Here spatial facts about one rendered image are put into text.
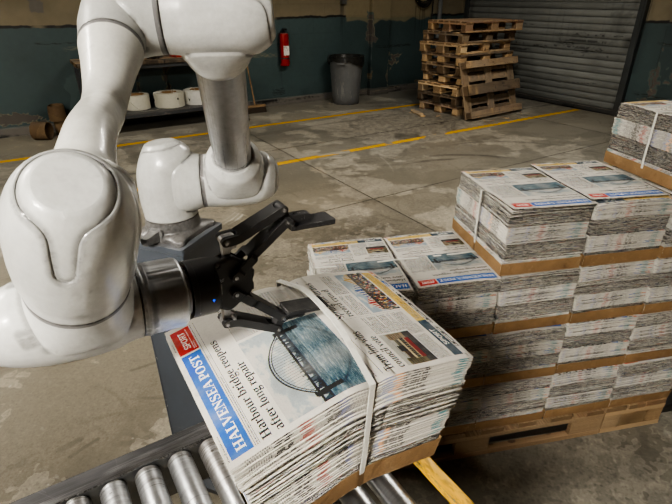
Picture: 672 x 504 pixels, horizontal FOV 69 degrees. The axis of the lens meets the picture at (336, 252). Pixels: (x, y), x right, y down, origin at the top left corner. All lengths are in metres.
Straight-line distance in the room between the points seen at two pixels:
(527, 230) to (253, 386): 1.12
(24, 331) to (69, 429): 1.91
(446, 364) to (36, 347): 0.54
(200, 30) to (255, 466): 0.68
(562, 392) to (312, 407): 1.58
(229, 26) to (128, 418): 1.86
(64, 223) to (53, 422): 2.15
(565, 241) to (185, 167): 1.18
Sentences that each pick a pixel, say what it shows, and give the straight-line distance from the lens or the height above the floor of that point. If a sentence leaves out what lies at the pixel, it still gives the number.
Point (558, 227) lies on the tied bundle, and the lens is 1.69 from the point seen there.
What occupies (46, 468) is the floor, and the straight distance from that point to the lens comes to 2.37.
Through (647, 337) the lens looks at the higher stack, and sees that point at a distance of 2.21.
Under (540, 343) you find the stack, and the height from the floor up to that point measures 0.54.
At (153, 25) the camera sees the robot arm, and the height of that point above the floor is 1.59.
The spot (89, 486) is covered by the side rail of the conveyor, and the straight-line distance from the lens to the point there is 1.14.
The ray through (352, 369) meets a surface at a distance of 0.71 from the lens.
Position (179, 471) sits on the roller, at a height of 0.80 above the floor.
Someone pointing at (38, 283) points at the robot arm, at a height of 1.42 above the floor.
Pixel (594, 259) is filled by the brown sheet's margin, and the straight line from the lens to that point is 1.83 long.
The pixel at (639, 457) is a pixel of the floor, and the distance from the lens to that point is 2.44.
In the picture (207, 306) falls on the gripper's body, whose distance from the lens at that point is 0.64.
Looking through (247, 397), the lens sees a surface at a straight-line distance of 0.70.
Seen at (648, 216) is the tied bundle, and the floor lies 1.00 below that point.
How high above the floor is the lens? 1.63
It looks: 28 degrees down
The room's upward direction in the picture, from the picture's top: straight up
